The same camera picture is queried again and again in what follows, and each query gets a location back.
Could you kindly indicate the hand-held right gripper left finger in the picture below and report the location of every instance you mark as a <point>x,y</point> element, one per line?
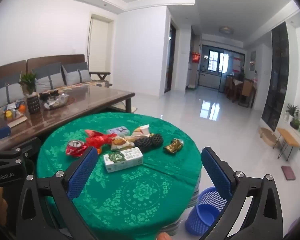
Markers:
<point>82,173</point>

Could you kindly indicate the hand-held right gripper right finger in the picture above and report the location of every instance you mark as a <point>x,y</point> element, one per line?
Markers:
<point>216,173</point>

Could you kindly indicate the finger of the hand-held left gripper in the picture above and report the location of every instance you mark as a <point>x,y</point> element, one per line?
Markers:
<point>0,133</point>
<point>27,147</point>

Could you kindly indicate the crushed red drink can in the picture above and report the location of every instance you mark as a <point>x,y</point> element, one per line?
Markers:
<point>73,148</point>

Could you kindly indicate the red foil wrapper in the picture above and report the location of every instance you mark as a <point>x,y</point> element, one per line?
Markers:
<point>98,140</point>

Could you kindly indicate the blue plastic waste basket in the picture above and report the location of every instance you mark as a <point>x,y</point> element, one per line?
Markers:
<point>205,212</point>

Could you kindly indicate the green white milk carton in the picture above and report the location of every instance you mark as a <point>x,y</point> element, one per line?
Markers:
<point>122,159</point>

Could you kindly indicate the clear snack packet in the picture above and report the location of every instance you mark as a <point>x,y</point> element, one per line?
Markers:
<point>121,143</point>

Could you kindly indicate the green gold snack wrapper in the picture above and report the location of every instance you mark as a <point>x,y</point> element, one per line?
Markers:
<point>173,146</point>

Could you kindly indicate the small blue white box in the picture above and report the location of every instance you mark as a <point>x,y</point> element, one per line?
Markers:
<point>117,130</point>

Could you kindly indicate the black foam fruit net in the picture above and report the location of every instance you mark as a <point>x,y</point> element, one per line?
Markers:
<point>150,142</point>

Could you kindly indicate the white paper snack packet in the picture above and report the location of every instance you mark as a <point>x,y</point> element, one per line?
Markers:
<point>142,130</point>

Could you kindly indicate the orange fruit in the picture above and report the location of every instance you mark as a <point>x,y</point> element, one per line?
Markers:
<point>21,108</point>

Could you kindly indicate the grey sofa pillow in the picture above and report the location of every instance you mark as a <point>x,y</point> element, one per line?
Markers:
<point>7,90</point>
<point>76,73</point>
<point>50,77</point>

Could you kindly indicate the green plant in black vase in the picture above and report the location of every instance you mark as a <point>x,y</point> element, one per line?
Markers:
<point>33,103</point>

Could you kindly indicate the glass bowl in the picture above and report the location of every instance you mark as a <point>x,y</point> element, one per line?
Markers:
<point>53,102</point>

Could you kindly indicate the green floral tablecloth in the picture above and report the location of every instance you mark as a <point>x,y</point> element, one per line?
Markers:
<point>140,192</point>

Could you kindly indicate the round wooden footstool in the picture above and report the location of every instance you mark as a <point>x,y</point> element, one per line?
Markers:
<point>267,133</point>

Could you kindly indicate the flat maroon floor pad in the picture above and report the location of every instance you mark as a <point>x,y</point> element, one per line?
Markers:
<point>288,172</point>

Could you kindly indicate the wooden armchair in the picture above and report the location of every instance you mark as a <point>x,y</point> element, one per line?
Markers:
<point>90,97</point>

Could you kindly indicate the wooden bench with metal legs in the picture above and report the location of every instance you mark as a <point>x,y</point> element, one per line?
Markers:
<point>288,137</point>

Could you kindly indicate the wooden dining chair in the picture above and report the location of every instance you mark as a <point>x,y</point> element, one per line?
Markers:
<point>247,92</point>
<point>230,87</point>

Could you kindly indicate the brown wooden sofa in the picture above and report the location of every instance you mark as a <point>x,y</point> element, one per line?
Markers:
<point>52,58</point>

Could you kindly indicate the small plant in dark pot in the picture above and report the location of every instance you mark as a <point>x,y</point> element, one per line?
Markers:
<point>295,123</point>

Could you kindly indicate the dining table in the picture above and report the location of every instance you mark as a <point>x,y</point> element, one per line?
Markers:
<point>240,82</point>

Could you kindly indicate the white kitchen counter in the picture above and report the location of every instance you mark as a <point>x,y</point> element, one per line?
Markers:
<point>208,78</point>

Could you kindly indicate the leafy plant in white pot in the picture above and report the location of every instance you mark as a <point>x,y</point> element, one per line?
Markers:
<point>291,111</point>

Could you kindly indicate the glass sliding door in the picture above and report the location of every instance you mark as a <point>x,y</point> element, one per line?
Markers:
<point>233,72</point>

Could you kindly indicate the dark glass cabinet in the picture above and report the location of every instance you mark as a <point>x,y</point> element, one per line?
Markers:
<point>277,80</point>

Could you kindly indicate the window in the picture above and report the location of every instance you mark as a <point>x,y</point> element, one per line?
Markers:
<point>213,60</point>

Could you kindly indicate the white door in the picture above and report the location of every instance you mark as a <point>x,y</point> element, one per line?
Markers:
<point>100,45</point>

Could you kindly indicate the round ceiling lamp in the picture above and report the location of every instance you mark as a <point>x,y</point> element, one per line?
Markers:
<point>226,29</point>

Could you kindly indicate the red wall decoration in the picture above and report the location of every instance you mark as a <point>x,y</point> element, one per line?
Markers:
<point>195,57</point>

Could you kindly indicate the framed wall picture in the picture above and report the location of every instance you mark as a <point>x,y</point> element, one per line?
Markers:
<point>252,60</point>

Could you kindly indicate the dark door frame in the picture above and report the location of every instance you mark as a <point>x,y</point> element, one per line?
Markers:
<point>173,55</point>

